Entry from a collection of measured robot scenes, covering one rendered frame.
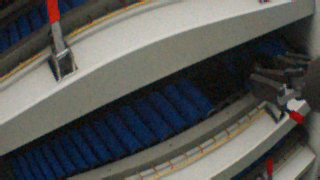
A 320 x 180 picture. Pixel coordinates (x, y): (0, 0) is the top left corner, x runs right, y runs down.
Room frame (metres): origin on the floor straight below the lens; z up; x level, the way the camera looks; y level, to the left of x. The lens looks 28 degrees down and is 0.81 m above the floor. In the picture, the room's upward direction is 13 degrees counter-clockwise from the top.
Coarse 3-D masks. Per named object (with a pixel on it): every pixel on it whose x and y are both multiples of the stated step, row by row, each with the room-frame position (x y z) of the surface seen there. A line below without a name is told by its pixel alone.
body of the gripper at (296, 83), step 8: (312, 64) 0.35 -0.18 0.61; (312, 72) 0.34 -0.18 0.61; (296, 80) 0.37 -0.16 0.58; (304, 80) 0.36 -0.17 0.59; (312, 80) 0.33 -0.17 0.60; (296, 88) 0.36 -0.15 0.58; (304, 88) 0.34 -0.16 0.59; (312, 88) 0.33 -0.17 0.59; (304, 96) 0.34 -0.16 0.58; (312, 96) 0.33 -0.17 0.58; (312, 104) 0.33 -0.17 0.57
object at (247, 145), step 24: (288, 24) 0.62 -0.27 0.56; (288, 48) 0.62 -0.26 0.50; (312, 48) 0.55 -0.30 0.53; (192, 72) 0.58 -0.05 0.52; (144, 96) 0.55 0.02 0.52; (240, 96) 0.53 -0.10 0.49; (264, 120) 0.47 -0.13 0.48; (288, 120) 0.47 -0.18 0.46; (240, 144) 0.44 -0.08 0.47; (264, 144) 0.44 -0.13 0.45; (0, 168) 0.42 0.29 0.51; (168, 168) 0.43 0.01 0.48; (192, 168) 0.42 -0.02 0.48; (216, 168) 0.41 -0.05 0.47; (240, 168) 0.43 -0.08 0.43
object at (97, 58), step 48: (0, 0) 0.48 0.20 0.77; (48, 0) 0.38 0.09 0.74; (96, 0) 0.44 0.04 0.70; (144, 0) 0.46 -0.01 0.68; (192, 0) 0.46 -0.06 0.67; (240, 0) 0.46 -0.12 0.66; (288, 0) 0.48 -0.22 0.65; (0, 48) 0.42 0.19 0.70; (48, 48) 0.41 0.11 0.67; (96, 48) 0.39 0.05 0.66; (144, 48) 0.38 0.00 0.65; (192, 48) 0.41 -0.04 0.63; (0, 96) 0.35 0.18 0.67; (48, 96) 0.34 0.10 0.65; (96, 96) 0.37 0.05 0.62; (0, 144) 0.31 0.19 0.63
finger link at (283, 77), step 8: (256, 64) 0.46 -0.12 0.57; (256, 72) 0.46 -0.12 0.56; (264, 72) 0.44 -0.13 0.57; (272, 72) 0.43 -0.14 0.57; (280, 72) 0.42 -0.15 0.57; (288, 72) 0.40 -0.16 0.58; (296, 72) 0.38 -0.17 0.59; (304, 72) 0.38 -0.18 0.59; (280, 80) 0.41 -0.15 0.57; (288, 80) 0.40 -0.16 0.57; (288, 88) 0.40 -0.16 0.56
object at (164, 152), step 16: (224, 112) 0.48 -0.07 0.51; (240, 112) 0.47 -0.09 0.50; (192, 128) 0.46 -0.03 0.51; (208, 128) 0.46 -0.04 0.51; (224, 128) 0.46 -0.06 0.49; (160, 144) 0.44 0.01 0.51; (176, 144) 0.44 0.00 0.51; (192, 144) 0.45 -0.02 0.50; (128, 160) 0.42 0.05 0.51; (144, 160) 0.42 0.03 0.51; (160, 160) 0.43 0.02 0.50; (80, 176) 0.39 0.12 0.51; (96, 176) 0.40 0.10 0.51; (112, 176) 0.40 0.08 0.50; (128, 176) 0.41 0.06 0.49
